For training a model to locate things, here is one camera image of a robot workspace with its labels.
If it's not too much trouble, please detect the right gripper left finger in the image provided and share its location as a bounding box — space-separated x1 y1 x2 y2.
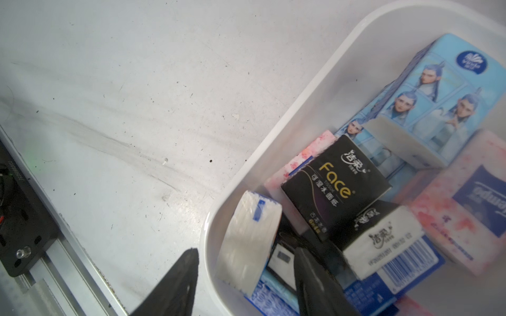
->
131 248 199 316

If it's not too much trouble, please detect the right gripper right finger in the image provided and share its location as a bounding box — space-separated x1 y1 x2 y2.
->
294 248 359 316

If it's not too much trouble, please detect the pink tissue pack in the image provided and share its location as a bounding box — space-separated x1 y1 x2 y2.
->
408 130 505 276

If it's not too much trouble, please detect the light blue tissue pack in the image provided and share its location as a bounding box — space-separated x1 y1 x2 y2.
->
363 33 499 171

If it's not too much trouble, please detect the pink Tempo side pack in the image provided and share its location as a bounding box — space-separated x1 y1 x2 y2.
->
264 130 337 235

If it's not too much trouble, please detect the white storage box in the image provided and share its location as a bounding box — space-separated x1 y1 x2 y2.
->
199 0 506 316

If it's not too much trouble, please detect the blue tissue pack bottom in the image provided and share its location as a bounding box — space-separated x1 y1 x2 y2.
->
344 236 445 315

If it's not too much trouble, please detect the black white tissue pack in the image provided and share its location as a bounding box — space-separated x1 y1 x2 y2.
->
331 200 424 280

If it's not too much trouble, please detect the black Face tissue pack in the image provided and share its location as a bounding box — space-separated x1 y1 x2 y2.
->
281 135 391 242

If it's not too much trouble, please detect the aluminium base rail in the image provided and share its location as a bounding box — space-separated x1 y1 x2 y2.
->
1 129 127 315

